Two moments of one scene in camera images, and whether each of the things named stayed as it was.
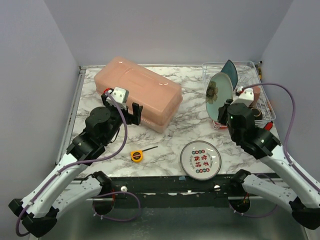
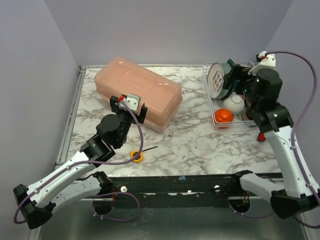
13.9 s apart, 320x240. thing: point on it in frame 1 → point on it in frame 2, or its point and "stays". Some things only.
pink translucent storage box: x=161 y=99 stays
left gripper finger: x=137 y=110 → x=143 y=113
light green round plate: x=219 y=89 → x=226 y=69
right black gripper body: x=223 y=113 → x=236 y=72
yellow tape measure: x=137 y=156 stays
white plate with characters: x=200 y=160 → x=215 y=79
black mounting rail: x=171 y=191 stays
